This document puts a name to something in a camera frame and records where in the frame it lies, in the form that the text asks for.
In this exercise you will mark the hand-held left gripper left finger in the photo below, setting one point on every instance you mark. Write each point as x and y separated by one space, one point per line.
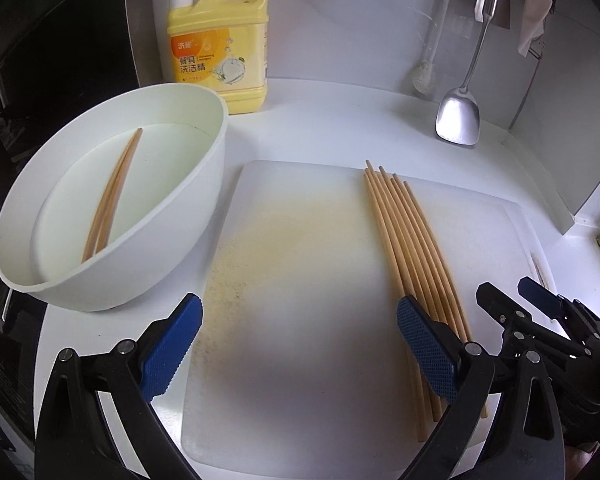
172 347

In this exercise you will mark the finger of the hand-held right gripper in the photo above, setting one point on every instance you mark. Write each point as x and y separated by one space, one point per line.
540 294
510 322

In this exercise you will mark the white plastic bowl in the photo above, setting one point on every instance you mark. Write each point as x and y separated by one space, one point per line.
180 105

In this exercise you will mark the beige hanging cloth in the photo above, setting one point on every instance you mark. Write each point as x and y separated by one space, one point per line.
532 10

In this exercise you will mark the stainless steel spatula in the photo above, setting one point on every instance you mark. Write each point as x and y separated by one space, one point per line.
457 120

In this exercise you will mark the yellow dish soap bottle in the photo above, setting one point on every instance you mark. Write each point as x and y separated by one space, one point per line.
220 60

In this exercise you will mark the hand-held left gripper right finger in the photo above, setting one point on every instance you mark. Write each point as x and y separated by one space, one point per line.
426 352

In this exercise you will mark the bundle of wooden chopsticks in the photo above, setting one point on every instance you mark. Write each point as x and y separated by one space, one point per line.
405 240

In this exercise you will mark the wooden chopstick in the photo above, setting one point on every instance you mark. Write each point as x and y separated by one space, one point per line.
116 210
111 195

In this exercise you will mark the white plastic cutting board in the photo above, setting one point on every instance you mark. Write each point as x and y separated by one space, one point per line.
305 285

